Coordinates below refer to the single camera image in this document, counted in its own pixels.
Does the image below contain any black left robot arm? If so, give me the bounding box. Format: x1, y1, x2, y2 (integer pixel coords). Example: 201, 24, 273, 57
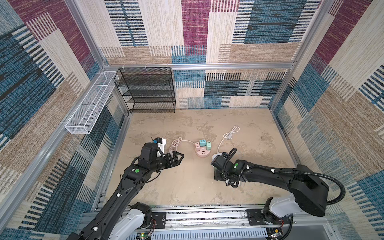
68, 142, 185, 240

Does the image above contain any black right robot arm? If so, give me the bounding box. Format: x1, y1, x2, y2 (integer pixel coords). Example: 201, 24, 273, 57
211, 154, 329, 218

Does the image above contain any white square power strip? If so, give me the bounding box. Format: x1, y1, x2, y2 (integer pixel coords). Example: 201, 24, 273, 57
212, 153, 223, 160

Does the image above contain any white power strip cable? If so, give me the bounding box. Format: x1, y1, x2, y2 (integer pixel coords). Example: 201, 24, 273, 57
216, 125, 241, 154

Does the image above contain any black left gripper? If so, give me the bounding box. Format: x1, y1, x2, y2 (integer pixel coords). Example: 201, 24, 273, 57
149, 150, 184, 173

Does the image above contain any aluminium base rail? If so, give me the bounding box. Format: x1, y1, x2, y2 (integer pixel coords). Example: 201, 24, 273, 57
109, 205, 341, 240

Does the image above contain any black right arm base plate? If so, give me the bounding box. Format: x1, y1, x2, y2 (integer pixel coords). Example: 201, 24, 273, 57
244, 209, 291, 226

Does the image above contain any green usb charger plug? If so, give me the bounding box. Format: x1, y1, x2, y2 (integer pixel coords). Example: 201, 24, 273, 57
206, 142, 212, 151

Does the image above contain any teal usb charger plug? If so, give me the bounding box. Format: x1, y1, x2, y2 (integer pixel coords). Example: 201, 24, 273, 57
199, 140, 207, 147

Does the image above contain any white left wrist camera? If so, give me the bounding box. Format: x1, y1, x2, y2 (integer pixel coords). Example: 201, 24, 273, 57
152, 138, 167, 157

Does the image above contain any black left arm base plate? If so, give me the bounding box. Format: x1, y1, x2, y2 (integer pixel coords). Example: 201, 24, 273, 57
131, 212, 167, 230

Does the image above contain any pink usb charger plug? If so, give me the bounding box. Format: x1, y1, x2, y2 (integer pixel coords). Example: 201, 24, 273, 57
195, 142, 201, 152

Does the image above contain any pink round power strip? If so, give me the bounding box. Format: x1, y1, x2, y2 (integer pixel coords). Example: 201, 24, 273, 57
195, 146, 211, 158

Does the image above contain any white mesh wall basket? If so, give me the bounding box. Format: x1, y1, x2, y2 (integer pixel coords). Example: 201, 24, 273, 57
65, 72, 117, 135

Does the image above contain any black wire shelf rack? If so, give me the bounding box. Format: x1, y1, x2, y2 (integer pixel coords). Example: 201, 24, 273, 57
115, 67, 176, 114

